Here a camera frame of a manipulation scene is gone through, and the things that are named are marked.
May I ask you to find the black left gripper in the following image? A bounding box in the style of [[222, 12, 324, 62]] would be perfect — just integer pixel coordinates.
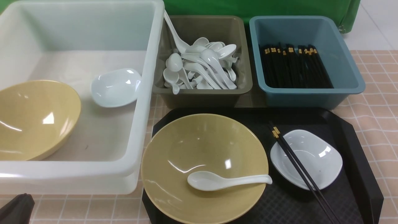
[[0, 193, 35, 224]]

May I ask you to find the white soup spoon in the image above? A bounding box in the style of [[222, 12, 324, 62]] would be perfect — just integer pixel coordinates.
[[187, 171, 273, 192]]

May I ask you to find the yellow noodle bowl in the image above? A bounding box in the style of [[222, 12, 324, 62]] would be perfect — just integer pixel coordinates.
[[141, 114, 269, 224]]

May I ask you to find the black chopstick gold band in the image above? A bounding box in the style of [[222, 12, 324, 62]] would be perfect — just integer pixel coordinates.
[[268, 121, 341, 224]]

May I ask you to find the white square side dish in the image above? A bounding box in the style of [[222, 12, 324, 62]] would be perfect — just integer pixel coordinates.
[[270, 129, 343, 190]]

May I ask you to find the yellow bowl in tub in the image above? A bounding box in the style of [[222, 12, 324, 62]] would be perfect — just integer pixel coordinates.
[[0, 80, 81, 161]]

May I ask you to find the white dish in tub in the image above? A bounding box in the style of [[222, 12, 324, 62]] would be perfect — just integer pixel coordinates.
[[90, 68, 142, 108]]

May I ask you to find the large white plastic tub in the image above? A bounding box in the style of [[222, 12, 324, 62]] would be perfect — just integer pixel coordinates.
[[1, 0, 164, 195]]

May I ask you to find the long white spoon leaning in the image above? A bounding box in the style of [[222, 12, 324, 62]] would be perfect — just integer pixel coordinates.
[[164, 10, 190, 54]]

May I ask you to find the pile of white spoons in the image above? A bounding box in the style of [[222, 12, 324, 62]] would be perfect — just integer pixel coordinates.
[[161, 37, 238, 95]]

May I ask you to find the olive plastic spoon bin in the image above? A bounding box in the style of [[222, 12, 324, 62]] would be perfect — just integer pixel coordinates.
[[152, 15, 253, 109]]

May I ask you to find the bundle of black chopsticks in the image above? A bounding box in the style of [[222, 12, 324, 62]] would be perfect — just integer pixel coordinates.
[[260, 43, 334, 88]]

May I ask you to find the black serving tray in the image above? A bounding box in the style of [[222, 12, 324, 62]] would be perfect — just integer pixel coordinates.
[[152, 108, 384, 224]]

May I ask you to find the blue plastic chopstick bin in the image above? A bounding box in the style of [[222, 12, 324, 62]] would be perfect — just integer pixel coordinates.
[[249, 16, 366, 109]]

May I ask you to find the pink checkered tablecloth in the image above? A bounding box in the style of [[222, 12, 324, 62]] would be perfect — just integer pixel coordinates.
[[30, 50, 398, 224]]

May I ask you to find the green cloth backdrop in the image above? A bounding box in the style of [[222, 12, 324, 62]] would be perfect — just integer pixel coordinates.
[[164, 0, 360, 34]]

